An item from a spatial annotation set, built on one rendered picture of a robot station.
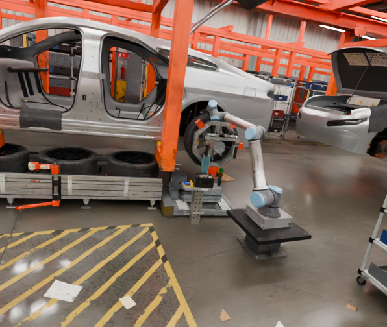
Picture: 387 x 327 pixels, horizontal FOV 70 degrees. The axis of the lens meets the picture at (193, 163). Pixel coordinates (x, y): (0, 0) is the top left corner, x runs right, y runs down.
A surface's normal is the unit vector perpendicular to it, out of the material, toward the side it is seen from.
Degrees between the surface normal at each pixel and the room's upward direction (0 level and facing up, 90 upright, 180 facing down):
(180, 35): 90
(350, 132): 90
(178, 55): 90
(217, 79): 81
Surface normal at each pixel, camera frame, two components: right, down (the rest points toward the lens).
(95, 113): 0.23, 0.33
